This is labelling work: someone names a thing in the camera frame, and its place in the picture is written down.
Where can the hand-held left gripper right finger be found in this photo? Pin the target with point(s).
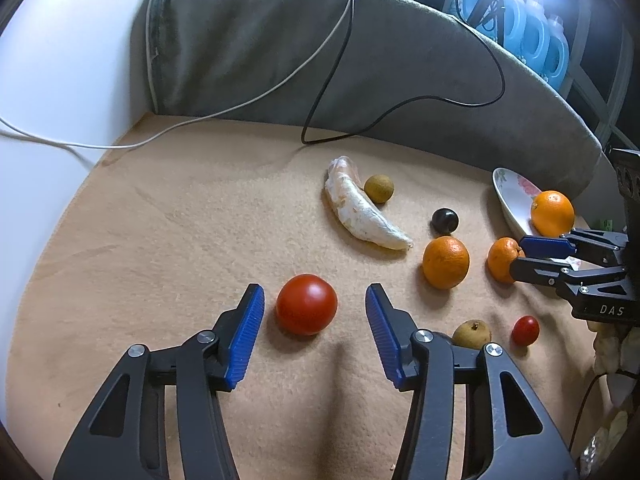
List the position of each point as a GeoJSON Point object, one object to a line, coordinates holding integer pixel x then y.
{"type": "Point", "coordinates": [384, 335]}

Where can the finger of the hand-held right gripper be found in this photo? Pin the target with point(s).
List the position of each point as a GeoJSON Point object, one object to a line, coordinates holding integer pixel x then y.
{"type": "Point", "coordinates": [545, 246]}
{"type": "Point", "coordinates": [537, 270]}

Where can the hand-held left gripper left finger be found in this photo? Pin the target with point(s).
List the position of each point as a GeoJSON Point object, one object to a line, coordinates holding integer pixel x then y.
{"type": "Point", "coordinates": [246, 335]}

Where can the orange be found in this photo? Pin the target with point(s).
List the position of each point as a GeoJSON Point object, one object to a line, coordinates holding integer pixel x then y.
{"type": "Point", "coordinates": [446, 262]}
{"type": "Point", "coordinates": [552, 212]}

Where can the small mandarin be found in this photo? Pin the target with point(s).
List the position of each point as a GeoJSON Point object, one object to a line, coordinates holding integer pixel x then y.
{"type": "Point", "coordinates": [501, 259]}

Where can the white floral plate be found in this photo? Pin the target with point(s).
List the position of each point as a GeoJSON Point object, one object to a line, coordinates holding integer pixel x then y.
{"type": "Point", "coordinates": [512, 195]}

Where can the small red tomato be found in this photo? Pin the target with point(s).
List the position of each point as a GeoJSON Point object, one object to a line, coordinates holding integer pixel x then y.
{"type": "Point", "coordinates": [525, 330]}

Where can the large red tomato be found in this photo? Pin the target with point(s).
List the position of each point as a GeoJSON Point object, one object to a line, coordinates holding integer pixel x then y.
{"type": "Point", "coordinates": [306, 304]}

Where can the dark purple plum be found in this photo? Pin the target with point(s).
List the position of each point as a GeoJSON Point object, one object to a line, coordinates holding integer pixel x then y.
{"type": "Point", "coordinates": [444, 220]}

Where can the white peeled fruit segment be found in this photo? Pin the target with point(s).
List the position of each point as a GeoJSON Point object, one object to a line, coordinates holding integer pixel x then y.
{"type": "Point", "coordinates": [357, 210]}

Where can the person's right hand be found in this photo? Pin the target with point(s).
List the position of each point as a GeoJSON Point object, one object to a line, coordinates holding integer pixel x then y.
{"type": "Point", "coordinates": [609, 347]}

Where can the tan blanket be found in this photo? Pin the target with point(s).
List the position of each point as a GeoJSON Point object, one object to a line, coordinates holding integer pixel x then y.
{"type": "Point", "coordinates": [175, 240]}

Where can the small brown round fruit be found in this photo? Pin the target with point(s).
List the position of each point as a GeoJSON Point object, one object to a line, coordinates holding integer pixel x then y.
{"type": "Point", "coordinates": [379, 188]}

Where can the grey cushion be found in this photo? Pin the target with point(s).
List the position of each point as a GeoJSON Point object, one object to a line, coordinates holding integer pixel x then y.
{"type": "Point", "coordinates": [250, 45]}

